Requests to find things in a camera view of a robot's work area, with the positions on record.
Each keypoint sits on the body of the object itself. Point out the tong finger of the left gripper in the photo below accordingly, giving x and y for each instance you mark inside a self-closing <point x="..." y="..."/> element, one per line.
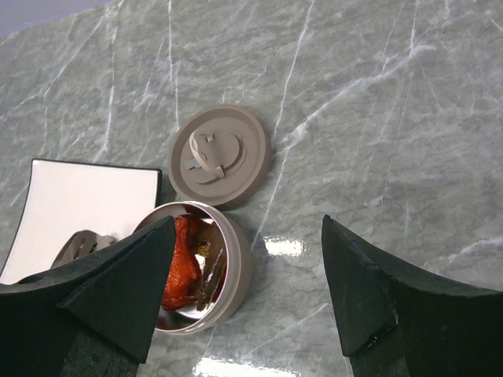
<point x="81" y="244"/>

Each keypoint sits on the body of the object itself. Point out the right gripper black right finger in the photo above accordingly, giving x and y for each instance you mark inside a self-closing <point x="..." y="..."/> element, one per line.
<point x="395" y="319"/>

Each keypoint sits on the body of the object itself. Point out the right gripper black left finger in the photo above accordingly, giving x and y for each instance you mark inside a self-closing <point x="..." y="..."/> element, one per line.
<point x="91" y="317"/>

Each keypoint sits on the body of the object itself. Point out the orange chicken leg piece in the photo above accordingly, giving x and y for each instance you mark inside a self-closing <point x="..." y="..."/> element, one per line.
<point x="184" y="274"/>

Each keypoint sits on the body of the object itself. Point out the round metal lunch tin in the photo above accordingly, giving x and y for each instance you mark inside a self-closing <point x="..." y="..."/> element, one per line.
<point x="188" y="320"/>

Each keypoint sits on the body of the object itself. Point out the brown mushroom slice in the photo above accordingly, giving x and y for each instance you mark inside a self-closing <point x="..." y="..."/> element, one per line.
<point x="211" y="245"/>

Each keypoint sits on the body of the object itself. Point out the white square plate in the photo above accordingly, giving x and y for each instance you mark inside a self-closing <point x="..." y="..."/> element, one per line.
<point x="65" y="197"/>

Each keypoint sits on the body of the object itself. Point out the round taupe lid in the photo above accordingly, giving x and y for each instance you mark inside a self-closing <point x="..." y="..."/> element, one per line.
<point x="220" y="157"/>

